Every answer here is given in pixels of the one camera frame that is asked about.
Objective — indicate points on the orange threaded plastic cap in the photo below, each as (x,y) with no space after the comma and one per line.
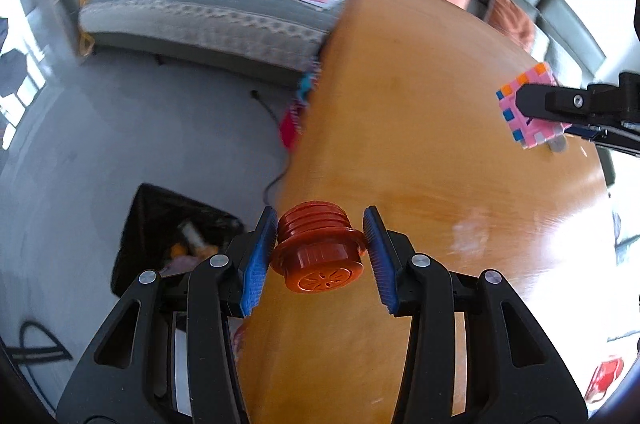
(320,264)

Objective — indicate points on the red plastic object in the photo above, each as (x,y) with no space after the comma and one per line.
(605,379)

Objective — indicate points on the pink foam puzzle cube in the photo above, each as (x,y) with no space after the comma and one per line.
(510,119)

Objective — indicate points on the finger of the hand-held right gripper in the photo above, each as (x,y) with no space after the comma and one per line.
(600,135)
(555,102)

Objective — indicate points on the small orange cushion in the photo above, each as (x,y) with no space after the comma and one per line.
(510,19)

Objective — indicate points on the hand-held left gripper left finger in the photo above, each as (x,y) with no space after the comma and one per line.
(260,254)

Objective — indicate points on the black trash bin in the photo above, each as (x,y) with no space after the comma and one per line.
(150,214)

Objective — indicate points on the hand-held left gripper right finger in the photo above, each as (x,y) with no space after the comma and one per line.
(380,259)

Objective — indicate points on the red blue knitted blanket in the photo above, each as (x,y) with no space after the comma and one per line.
(292,124)

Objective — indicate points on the small orange peel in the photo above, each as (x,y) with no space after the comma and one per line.
(176,250)

